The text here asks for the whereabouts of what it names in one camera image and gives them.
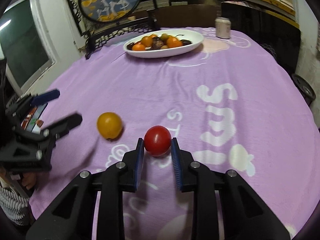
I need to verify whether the red tomato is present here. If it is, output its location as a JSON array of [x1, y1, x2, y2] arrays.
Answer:
[[144, 126, 171, 157]]

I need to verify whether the small orange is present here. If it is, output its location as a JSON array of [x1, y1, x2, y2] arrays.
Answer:
[[132, 43, 145, 51]]

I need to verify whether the small mandarin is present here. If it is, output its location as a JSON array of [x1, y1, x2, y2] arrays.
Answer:
[[140, 36, 153, 48]]

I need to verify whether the dark water chestnut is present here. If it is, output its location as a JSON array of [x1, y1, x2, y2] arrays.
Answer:
[[180, 40, 192, 46], [150, 36, 164, 50], [126, 42, 135, 50]]

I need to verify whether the large mandarin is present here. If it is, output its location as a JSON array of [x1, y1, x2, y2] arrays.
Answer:
[[166, 36, 183, 48]]

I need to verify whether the operator left hand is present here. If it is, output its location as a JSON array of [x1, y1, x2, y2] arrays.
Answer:
[[22, 172, 37, 190]]

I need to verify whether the window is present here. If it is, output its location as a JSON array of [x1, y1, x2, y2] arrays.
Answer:
[[1, 0, 56, 95]]

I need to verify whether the deer painting screen stand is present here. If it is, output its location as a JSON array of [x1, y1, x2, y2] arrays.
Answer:
[[66, 0, 159, 59]]

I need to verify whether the purple printed tablecloth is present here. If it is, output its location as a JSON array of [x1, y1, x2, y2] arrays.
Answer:
[[30, 28, 319, 236]]

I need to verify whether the white oval plate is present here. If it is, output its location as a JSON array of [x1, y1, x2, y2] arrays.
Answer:
[[123, 29, 204, 59]]

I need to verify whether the black speaker stool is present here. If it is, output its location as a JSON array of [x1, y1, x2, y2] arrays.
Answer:
[[291, 74, 316, 107]]

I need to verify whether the dark wooden chair back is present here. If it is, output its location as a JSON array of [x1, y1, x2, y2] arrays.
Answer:
[[133, 4, 221, 28]]

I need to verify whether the beige drink can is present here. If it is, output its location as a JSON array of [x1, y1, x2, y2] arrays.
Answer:
[[215, 17, 231, 39]]

